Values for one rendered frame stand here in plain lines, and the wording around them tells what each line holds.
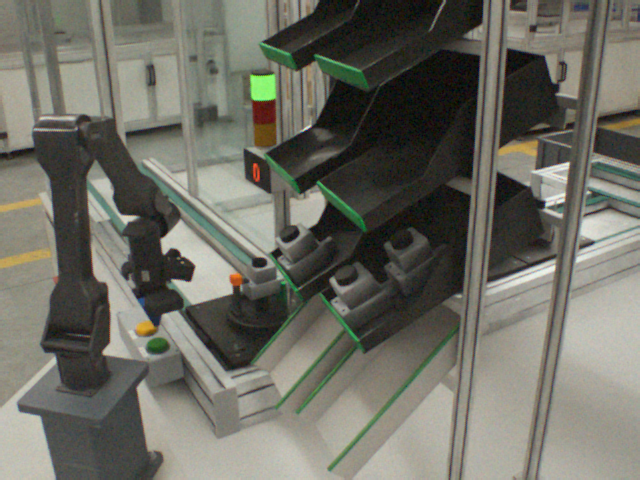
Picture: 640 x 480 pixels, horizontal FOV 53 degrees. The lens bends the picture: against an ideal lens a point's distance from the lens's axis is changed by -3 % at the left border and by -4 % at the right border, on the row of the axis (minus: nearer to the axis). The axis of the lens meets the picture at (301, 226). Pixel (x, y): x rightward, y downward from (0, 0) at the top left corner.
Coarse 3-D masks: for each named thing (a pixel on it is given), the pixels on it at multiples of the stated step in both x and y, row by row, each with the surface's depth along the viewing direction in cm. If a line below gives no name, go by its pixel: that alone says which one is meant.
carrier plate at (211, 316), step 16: (192, 304) 135; (208, 304) 135; (224, 304) 135; (192, 320) 132; (208, 320) 130; (224, 320) 129; (208, 336) 125; (224, 336) 124; (240, 336) 124; (256, 336) 124; (272, 336) 124; (224, 352) 119; (256, 352) 119
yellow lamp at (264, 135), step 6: (258, 126) 136; (264, 126) 136; (270, 126) 136; (276, 126) 138; (258, 132) 137; (264, 132) 136; (270, 132) 137; (276, 132) 138; (258, 138) 137; (264, 138) 137; (270, 138) 137; (276, 138) 138; (258, 144) 138; (264, 144) 137; (270, 144) 138; (276, 144) 139
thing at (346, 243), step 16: (336, 208) 103; (320, 224) 103; (336, 224) 104; (352, 224) 102; (384, 224) 91; (320, 240) 102; (336, 240) 100; (352, 240) 98; (368, 240) 92; (272, 256) 101; (336, 256) 97; (352, 256) 92; (368, 256) 92; (320, 272) 95; (304, 288) 91; (320, 288) 92
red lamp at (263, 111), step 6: (252, 102) 135; (258, 102) 134; (264, 102) 134; (270, 102) 134; (252, 108) 136; (258, 108) 134; (264, 108) 134; (270, 108) 135; (252, 114) 136; (258, 114) 135; (264, 114) 135; (270, 114) 135; (252, 120) 137; (258, 120) 136; (264, 120) 135; (270, 120) 136
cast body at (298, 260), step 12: (288, 228) 95; (300, 228) 95; (276, 240) 96; (288, 240) 93; (300, 240) 93; (312, 240) 94; (324, 240) 97; (288, 252) 93; (300, 252) 94; (312, 252) 95; (324, 252) 95; (288, 264) 95; (300, 264) 94; (312, 264) 95; (288, 276) 97; (300, 276) 95
